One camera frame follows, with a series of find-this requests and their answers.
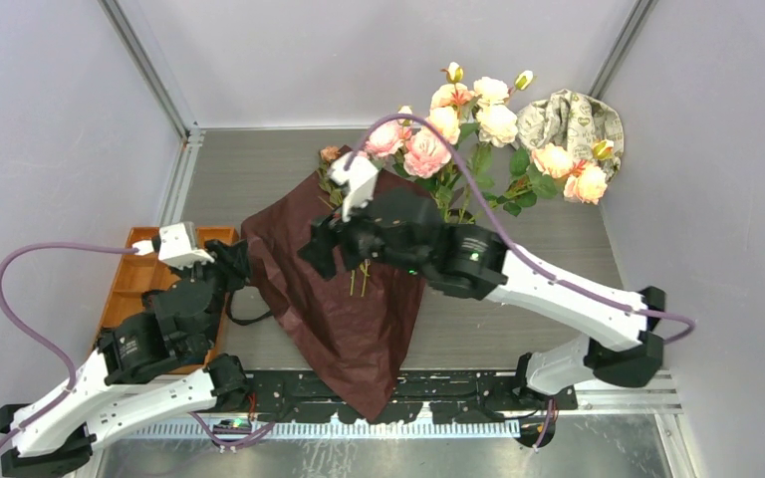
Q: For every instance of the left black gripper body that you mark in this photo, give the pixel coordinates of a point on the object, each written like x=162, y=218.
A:
x=229, y=272

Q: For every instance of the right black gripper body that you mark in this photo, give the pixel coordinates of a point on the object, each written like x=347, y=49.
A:
x=364, y=239

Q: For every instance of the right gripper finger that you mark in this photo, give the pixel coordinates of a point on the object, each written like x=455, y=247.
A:
x=327, y=228
x=320, y=254

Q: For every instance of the black gold-lettered ribbon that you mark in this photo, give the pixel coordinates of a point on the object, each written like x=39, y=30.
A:
x=246, y=308

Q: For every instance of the pink rose stem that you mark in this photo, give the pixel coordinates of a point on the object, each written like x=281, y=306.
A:
x=414, y=152

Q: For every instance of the cream peach rose stem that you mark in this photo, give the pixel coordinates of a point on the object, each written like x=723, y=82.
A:
x=549, y=171

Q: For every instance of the peach orange rose stem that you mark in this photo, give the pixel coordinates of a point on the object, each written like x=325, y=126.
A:
x=446, y=115

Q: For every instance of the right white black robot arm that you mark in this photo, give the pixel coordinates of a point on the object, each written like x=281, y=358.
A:
x=616, y=344

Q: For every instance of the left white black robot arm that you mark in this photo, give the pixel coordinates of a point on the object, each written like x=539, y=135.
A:
x=157, y=363

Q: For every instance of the orange wooden compartment tray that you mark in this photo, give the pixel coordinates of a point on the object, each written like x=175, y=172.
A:
x=138, y=274

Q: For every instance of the cream patterned cloth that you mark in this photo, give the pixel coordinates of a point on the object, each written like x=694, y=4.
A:
x=586, y=127

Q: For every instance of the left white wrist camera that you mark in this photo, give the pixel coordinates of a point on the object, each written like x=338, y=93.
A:
x=176, y=246

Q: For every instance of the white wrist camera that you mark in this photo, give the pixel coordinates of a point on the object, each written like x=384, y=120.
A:
x=356, y=175
x=176, y=246

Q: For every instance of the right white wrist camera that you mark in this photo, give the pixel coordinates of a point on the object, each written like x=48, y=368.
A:
x=356, y=175

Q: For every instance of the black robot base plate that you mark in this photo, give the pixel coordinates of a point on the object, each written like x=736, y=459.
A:
x=452, y=396

